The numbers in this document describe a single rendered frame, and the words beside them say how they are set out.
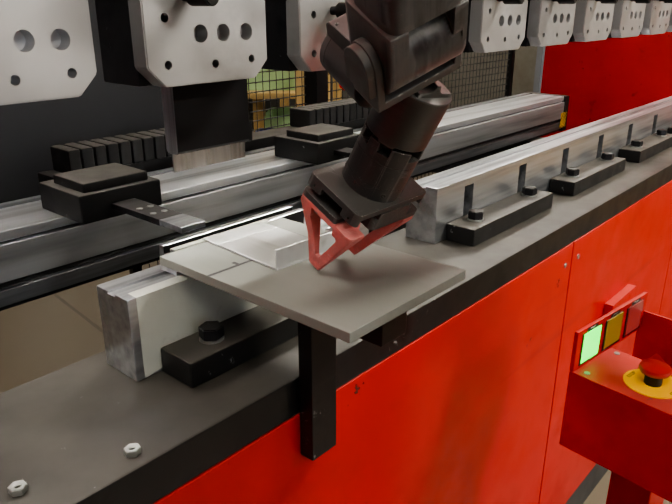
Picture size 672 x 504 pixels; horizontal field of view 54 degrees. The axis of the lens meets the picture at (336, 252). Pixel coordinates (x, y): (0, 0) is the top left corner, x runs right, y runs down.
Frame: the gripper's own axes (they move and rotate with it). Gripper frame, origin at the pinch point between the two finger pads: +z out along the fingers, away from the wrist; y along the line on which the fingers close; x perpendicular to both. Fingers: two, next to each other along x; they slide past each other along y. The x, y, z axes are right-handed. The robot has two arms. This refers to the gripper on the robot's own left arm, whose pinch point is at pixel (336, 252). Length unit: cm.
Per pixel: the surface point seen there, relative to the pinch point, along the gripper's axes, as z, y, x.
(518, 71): 120, -421, -157
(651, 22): -8, -130, -21
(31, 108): 27, -2, -63
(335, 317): -2.3, 8.5, 7.4
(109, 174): 17.2, 1.9, -34.8
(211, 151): 1.7, 1.0, -19.2
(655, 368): 7.6, -36.5, 29.8
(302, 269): 2.4, 2.7, -1.0
